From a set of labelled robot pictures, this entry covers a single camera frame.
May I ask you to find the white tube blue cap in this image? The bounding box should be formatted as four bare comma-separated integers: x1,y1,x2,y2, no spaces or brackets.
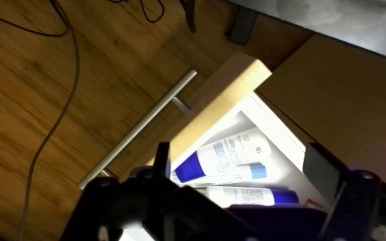
205,185,300,211
171,128,267,184

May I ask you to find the dark rectangular foot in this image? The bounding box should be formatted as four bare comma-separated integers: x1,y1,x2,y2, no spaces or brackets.
226,6,260,47

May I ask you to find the wooden drawer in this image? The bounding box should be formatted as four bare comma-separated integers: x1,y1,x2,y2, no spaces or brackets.
76,53,332,212

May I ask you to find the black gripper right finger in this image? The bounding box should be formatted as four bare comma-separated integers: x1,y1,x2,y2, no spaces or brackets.
302,143,352,209

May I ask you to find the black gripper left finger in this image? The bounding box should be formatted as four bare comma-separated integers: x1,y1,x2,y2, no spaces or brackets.
153,141,173,179

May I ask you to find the black cable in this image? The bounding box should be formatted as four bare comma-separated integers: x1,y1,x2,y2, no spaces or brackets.
0,5,70,39
17,0,82,241
107,0,166,25

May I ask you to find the metal drawer handle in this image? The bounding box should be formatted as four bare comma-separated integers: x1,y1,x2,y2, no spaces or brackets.
76,69,200,192

